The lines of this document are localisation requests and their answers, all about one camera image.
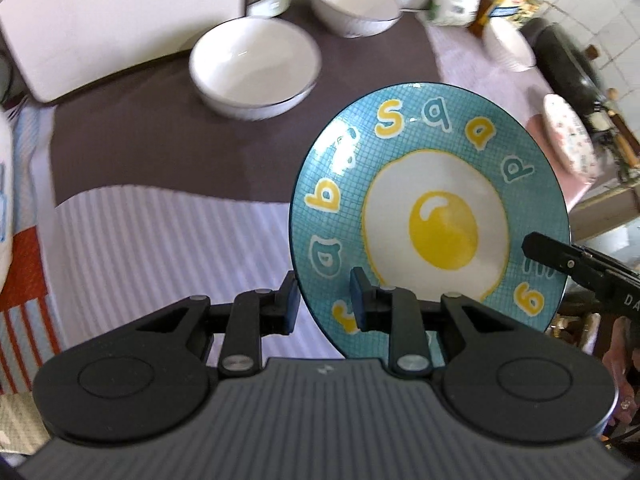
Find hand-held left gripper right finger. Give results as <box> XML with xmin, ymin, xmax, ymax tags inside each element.
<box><xmin>349</xmin><ymin>267</ymin><xmax>505</xmax><ymax>379</ymax></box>

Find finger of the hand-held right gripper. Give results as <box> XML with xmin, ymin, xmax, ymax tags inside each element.
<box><xmin>521</xmin><ymin>232</ymin><xmax>582</xmax><ymax>286</ymax></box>

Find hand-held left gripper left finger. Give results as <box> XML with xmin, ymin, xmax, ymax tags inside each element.
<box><xmin>132</xmin><ymin>270</ymin><xmax>301</xmax><ymax>379</ymax></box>

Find blue egg print plate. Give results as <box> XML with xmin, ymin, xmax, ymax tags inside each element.
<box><xmin>288</xmin><ymin>81</ymin><xmax>571</xmax><ymax>361</ymax></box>

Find small white black-rimmed bowl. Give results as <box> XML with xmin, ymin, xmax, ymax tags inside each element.
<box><xmin>484</xmin><ymin>16</ymin><xmax>537</xmax><ymax>72</ymax></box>

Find person's right hand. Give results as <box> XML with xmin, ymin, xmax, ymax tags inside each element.
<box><xmin>601</xmin><ymin>319</ymin><xmax>640</xmax><ymax>428</ymax></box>

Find floral print plate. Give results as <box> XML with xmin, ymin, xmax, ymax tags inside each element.
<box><xmin>542</xmin><ymin>93</ymin><xmax>604</xmax><ymax>181</ymax></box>

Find striped cloth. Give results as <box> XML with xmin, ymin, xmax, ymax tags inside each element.
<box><xmin>50</xmin><ymin>22</ymin><xmax>596</xmax><ymax>397</ymax></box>

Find black wok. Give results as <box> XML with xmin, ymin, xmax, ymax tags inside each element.
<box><xmin>521</xmin><ymin>17</ymin><xmax>604</xmax><ymax>112</ymax></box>

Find brown table mat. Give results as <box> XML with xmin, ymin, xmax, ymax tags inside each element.
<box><xmin>47</xmin><ymin>7</ymin><xmax>453</xmax><ymax>207</ymax></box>

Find large white bowl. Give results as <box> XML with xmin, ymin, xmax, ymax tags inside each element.
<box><xmin>189</xmin><ymin>16</ymin><xmax>322</xmax><ymax>122</ymax></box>
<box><xmin>310</xmin><ymin>0</ymin><xmax>402</xmax><ymax>39</ymax></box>

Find yellow label cooking wine bottle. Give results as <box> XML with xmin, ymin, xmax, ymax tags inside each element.
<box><xmin>470</xmin><ymin>0</ymin><xmax>540</xmax><ymax>37</ymax></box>

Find orange patterned cloth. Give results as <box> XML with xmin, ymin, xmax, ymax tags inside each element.
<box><xmin>0</xmin><ymin>105</ymin><xmax>67</xmax><ymax>456</ymax></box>

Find white board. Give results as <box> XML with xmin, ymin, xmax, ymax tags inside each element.
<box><xmin>0</xmin><ymin>0</ymin><xmax>252</xmax><ymax>106</ymax></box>

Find wooden handled utensil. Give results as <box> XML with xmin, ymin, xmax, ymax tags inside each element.
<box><xmin>594</xmin><ymin>87</ymin><xmax>640</xmax><ymax>173</ymax></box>

